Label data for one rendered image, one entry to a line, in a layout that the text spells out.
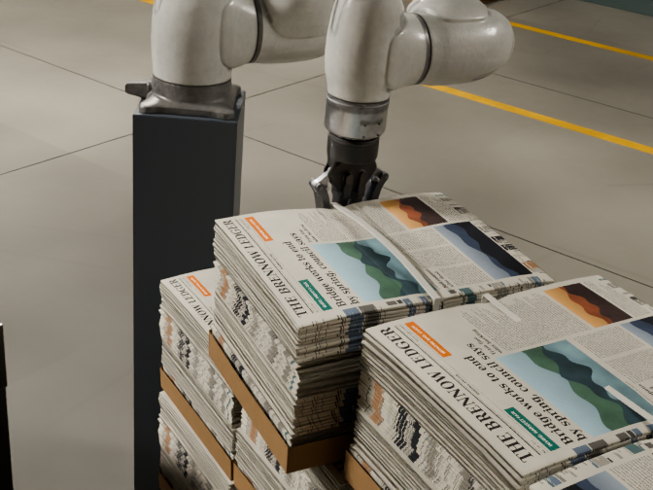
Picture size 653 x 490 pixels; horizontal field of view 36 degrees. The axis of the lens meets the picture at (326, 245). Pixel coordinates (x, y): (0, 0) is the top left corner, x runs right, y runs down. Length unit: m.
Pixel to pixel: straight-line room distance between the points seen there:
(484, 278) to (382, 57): 0.33
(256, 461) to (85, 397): 1.38
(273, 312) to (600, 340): 0.39
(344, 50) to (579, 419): 0.59
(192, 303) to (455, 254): 0.49
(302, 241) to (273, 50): 0.71
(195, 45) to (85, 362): 1.34
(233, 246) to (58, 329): 1.86
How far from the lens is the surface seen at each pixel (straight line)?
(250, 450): 1.52
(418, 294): 1.24
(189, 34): 1.89
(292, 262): 1.27
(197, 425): 1.69
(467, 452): 1.05
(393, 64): 1.37
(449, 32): 1.42
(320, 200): 1.45
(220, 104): 1.94
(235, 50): 1.92
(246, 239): 1.32
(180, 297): 1.65
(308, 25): 1.95
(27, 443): 2.70
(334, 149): 1.42
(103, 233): 3.70
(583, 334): 1.22
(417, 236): 1.38
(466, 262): 1.33
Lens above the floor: 1.66
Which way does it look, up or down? 27 degrees down
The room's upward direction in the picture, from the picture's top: 5 degrees clockwise
